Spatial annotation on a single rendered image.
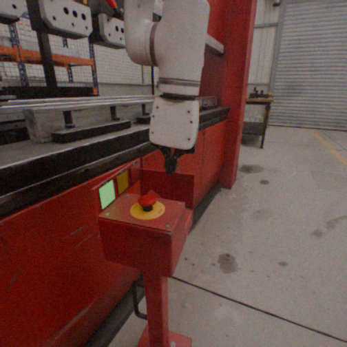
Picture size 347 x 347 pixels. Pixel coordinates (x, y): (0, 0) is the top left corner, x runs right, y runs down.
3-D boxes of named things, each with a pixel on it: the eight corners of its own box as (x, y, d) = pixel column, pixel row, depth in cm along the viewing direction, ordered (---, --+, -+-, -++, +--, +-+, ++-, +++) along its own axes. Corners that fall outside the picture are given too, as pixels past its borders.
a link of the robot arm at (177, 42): (147, 76, 37) (194, 80, 35) (151, -9, 32) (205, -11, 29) (163, 78, 45) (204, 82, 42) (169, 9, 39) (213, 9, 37)
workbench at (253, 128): (265, 149, 372) (280, 60, 315) (225, 145, 401) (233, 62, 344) (266, 133, 524) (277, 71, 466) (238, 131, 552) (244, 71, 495)
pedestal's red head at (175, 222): (172, 279, 40) (171, 202, 33) (104, 260, 44) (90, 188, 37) (193, 222, 57) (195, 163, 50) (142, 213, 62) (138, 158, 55)
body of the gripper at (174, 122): (147, 89, 39) (145, 144, 43) (198, 94, 36) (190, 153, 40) (162, 89, 45) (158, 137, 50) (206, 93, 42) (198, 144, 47)
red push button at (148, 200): (153, 218, 39) (152, 203, 38) (134, 215, 41) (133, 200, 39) (160, 208, 43) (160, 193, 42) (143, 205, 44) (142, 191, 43)
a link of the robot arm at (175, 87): (149, 77, 37) (148, 93, 38) (194, 81, 35) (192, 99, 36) (165, 79, 44) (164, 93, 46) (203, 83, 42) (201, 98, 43)
